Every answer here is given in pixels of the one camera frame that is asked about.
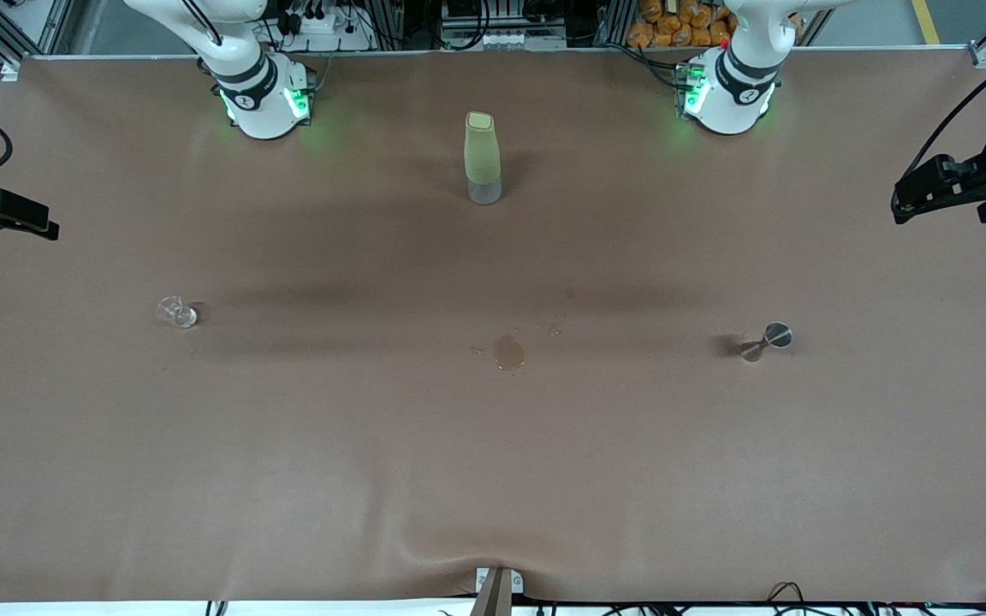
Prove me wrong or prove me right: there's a small clear glass cup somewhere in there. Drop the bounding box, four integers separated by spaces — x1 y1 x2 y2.
156 295 200 330

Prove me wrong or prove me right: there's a steel double cone jigger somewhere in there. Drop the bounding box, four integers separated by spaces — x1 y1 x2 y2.
739 321 794 364

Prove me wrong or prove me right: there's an orange object pile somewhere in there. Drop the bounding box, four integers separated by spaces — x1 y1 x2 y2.
627 0 738 50

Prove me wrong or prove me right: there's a white power strip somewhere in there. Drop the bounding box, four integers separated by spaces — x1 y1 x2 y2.
270 0 376 54

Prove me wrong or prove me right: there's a brown table mat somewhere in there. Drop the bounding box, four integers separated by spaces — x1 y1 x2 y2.
0 49 986 605

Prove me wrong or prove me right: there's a pale green tall bottle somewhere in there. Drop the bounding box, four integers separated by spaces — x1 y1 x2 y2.
463 111 504 206

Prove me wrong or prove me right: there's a black equipment with connectors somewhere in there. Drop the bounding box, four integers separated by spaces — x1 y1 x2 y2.
440 0 568 52

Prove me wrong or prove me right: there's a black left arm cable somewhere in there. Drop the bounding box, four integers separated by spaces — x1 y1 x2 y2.
919 38 986 174

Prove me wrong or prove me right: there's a grey metal bracket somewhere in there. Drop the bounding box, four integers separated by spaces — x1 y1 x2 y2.
469 566 526 616

